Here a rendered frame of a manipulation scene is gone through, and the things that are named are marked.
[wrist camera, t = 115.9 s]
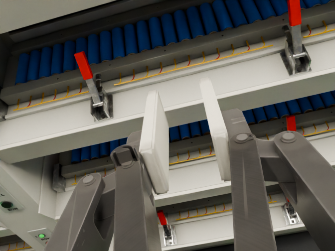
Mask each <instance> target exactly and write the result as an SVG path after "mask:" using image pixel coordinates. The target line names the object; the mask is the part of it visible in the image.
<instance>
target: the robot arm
mask: <svg viewBox="0 0 335 251"><path fill-rule="evenodd" d="M199 84H200V89H201V93H202V97H203V102H204V106H205V111H206V115H207V120H208V124H209V128H210V133H211V137H212V142H213V146H214V150H215V155H216V159H217V163H218V168H219V172H220V177H221V181H223V180H224V182H226V181H231V194H232V214H233V234H234V251H277V246H276V241H275V236H274V230H273V225H272V219H271V214H270V208H269V203H268V198H267V192H266V187H265V181H270V182H278V183H279V186H280V187H281V189H282V190H283V192H284V193H285V195H286V197H287V198H288V200H289V201H290V203H291V205H292V206H293V208H294V209H295V211H296V213H297V214H298V216H299V217H300V219H301V220H302V222H303V224H304V225H305V227H306V228H307V230H308V232H309V233H310V235H311V236H312V238H313V240H314V241H315V243H316V244H317V246H318V248H319V249H320V251H335V169H334V168H333V167H332V166H331V165H330V164H329V163H328V161H327V160H326V159H325V158H324V157H323V156H322V155H321V154H320V153H319V152H318V151H317V150H316V149H315V148H314V147H313V146H312V144H311V143H310V142H309V141H308V140H307V139H306V138H305V137H304V136H303V135H302V134H300V133H299V132H296V131H283V132H280V133H278V134H277V135H275V136H274V139H273V140H261V139H258V138H256V136H255V135H254V134H252V132H251V130H250V128H249V126H248V123H247V121H246V119H245V117H244V115H243V112H242V111H240V110H239V109H237V108H235V109H231V110H226V111H222V112H221V111H220V108H219V105H218V101H217V98H216V95H215V92H214V89H213V86H212V83H211V79H210V78H208V77H206V78H202V79H200V81H199ZM110 157H111V159H112V162H113V164H114V166H115V168H116V171H115V172H113V173H111V174H109V175H107V176H105V177H103V178H102V176H101V174H99V173H90V174H87V175H85V176H84V177H83V178H81V179H80V180H79V182H78V183H77V185H76V187H75V189H74V191H73V193H72V195H71V197H70V199H69V201H68V203H67V204H66V206H65V208H64V210H63V212H62V214H61V216H60V218H59V220H58V222H57V224H56V226H55V228H54V230H53V232H52V234H51V236H50V238H49V240H48V242H47V244H46V246H45V248H44V250H43V251H109V247H110V244H111V241H112V237H113V236H114V246H113V251H162V247H161V241H160V233H159V226H158V219H157V212H156V205H155V198H154V195H153V193H152V188H153V190H154V193H155V194H157V195H160V194H166V193H167V192H168V191H169V125H168V121H167V118H166V115H165V111H164V108H163V105H162V102H161V98H160V95H159V92H158V91H156V90H153V91H149V93H148V94H147V101H146V107H145V114H144V121H143V128H142V130H141V131H136V132H132V133H131V134H130V135H129V137H128V138H127V143H126V144H124V145H121V146H118V147H117V148H115V149H114V150H113V151H112V152H111V154H110Z"/></svg>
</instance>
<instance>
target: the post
mask: <svg viewBox="0 0 335 251"><path fill-rule="evenodd" d="M0 49H1V50H2V51H3V52H4V53H5V54H6V55H7V56H8V57H12V56H13V55H12V54H11V52H10V51H9V49H8V48H7V46H6V45H5V43H4V42H3V40H2V39H1V37H0ZM43 160H44V156H42V157H38V158H33V159H29V160H24V161H20V162H16V163H11V164H8V163H6V162H4V161H2V160H1V159H0V185H1V186H2V187H3V188H5V189H6V190H7V191H8V192H9V193H10V194H11V195H12V196H13V197H14V198H16V199H17V200H18V201H19V202H20V203H21V204H22V205H23V206H24V207H25V209H24V210H19V211H14V212H9V213H5V212H3V211H2V210H1V209H0V222H2V223H3V224H4V225H5V226H7V227H8V228H9V229H10V230H11V231H13V232H14V233H15V234H16V235H18V236H19V237H20V238H21V239H22V240H24V241H25V242H26V243H27V244H28V245H30V246H31V247H32V248H33V249H35V250H36V251H43V250H44V248H45V247H44V246H43V245H42V244H40V243H39V242H38V241H37V240H36V239H35V238H33V237H32V236H31V235H30V234H29V233H28V231H33V230H38V229H43V228H47V229H48V230H49V231H50V232H51V233H52V232H53V230H54V228H55V226H56V224H57V222H58V221H56V220H54V219H51V218H49V217H46V216H44V215H41V214H39V213H38V210H39V200H40V190H41V180H42V170H43Z"/></svg>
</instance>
